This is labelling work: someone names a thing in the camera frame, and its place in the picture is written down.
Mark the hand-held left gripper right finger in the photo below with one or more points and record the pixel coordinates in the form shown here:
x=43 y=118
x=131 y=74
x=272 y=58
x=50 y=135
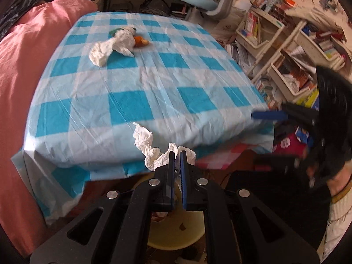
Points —
x=183 y=176

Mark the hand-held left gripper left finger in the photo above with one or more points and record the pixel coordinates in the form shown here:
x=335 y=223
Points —
x=172 y=170

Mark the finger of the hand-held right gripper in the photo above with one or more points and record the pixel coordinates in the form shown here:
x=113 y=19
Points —
x=268 y=115
x=277 y=162

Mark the long white tissue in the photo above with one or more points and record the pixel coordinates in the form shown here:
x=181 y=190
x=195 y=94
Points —
x=148 y=148

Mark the yellow trash bin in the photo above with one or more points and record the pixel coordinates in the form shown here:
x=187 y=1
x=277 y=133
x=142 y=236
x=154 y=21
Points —
x=176 y=236

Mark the large white tissue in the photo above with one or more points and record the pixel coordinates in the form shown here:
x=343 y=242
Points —
x=110 y=48

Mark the person's right forearm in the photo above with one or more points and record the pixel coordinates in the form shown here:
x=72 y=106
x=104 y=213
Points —
x=339 y=220

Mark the person's right hand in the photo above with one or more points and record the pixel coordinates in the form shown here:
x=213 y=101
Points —
x=342 y=180

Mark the pink checked cloth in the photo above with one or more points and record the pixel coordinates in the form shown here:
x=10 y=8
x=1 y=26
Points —
x=225 y=156

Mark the white bookshelf with books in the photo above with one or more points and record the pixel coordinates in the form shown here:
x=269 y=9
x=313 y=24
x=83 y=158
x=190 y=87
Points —
x=291 y=46

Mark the blue checked tablecloth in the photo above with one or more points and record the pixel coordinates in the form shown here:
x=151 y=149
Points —
x=154 y=88

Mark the pile of bags under desk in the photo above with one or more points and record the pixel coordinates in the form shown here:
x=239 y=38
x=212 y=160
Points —
x=148 y=4

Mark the pink blanket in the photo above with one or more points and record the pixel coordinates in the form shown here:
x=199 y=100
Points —
x=22 y=88

